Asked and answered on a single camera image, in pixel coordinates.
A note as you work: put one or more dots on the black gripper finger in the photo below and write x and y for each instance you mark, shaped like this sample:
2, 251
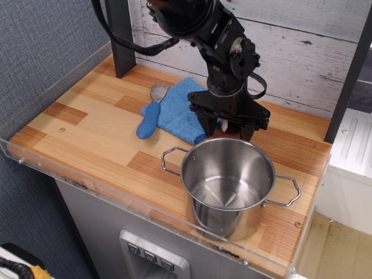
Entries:
209, 122
247, 131

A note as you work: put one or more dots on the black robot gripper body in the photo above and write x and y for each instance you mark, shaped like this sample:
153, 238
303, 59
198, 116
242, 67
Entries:
239, 108

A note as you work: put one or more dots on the plush sushi roll toy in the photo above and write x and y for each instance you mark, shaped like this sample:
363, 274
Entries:
230, 127

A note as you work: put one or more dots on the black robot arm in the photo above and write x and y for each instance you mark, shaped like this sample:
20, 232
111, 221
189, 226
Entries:
232, 85

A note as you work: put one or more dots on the blue folded cloth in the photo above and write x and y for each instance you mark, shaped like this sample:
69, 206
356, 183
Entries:
175, 115

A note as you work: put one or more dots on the stainless steel pot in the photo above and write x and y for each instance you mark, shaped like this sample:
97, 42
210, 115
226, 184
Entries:
227, 183

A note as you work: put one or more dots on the white toy sink counter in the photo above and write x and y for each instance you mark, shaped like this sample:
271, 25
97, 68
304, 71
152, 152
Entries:
345, 190

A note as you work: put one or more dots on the grey toy cabinet front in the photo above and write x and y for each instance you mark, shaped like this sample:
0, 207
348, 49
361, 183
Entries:
100, 224

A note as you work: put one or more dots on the silver dispenser panel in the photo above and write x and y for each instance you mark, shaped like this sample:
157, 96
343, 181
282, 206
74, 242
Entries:
154, 257

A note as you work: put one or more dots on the clear acrylic guard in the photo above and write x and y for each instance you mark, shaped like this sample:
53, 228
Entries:
86, 138

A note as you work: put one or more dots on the yellow object at corner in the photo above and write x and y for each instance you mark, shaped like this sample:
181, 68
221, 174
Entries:
40, 273

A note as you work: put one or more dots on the blue handled metal spork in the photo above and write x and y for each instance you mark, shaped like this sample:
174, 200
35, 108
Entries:
148, 125

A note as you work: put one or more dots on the dark grey left post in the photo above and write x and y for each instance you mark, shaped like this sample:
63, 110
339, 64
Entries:
119, 22

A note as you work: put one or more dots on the dark grey post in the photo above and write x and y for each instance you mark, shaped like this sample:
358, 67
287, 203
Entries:
350, 81
119, 22

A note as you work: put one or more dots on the dark grey right post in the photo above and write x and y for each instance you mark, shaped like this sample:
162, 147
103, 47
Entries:
350, 81

